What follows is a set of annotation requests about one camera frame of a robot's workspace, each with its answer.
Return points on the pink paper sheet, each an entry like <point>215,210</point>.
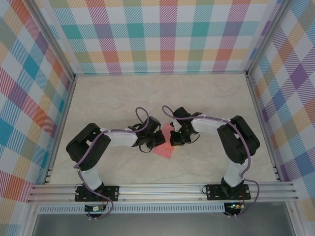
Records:
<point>167,153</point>

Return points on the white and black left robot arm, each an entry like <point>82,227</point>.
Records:
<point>120,138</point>

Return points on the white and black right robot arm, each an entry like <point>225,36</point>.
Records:
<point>206,125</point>

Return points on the small circuit board green light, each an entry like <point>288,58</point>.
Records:
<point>235,206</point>

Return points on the small dark circuit board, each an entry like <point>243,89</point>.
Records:
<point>94,208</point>

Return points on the aluminium mounting rail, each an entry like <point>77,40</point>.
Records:
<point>160,191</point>

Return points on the thin aluminium rail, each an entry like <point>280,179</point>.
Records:
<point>160,73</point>

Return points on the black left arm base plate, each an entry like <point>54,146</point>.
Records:
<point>112,191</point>

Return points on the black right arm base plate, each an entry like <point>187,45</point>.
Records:
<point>214,193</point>

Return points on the aluminium side rail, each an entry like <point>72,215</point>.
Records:
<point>62,123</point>
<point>262,123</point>

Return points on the aluminium corner post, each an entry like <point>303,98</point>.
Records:
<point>269,34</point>
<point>53,37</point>

